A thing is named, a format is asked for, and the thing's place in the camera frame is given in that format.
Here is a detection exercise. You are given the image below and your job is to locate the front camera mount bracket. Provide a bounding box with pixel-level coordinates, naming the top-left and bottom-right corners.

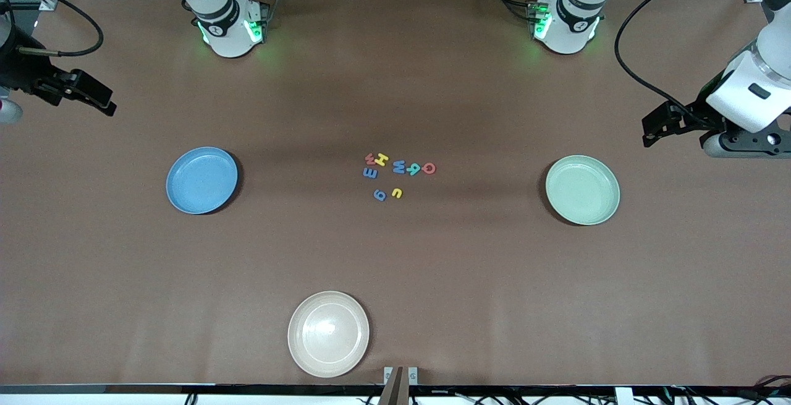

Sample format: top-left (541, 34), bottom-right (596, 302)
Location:
top-left (378, 366), bottom-right (419, 405)

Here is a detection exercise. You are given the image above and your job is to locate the beige plate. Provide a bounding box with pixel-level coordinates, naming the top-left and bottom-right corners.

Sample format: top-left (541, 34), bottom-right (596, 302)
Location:
top-left (287, 291), bottom-right (370, 378)

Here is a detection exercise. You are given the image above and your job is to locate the green plate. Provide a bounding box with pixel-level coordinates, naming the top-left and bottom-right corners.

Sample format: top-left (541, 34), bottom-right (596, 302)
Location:
top-left (545, 155), bottom-right (621, 226)

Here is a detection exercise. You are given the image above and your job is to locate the blue plate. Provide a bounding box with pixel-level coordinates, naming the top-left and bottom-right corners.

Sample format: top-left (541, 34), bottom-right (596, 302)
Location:
top-left (166, 147), bottom-right (239, 215)

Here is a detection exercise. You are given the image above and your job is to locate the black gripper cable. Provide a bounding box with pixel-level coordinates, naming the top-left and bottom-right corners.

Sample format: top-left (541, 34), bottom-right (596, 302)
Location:
top-left (614, 0), bottom-right (758, 127)
top-left (0, 0), bottom-right (104, 58)

